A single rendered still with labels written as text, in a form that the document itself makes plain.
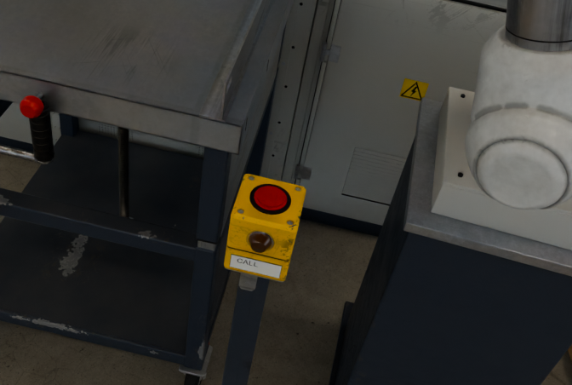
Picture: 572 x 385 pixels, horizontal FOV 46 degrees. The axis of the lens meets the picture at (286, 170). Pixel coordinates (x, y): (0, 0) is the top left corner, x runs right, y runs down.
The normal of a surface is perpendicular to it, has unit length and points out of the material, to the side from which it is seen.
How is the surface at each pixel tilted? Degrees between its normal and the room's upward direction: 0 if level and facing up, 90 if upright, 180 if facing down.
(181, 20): 0
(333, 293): 0
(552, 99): 70
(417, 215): 0
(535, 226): 90
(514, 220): 90
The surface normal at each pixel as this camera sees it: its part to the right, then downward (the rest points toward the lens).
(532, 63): -0.48, -0.14
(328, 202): -0.17, 0.64
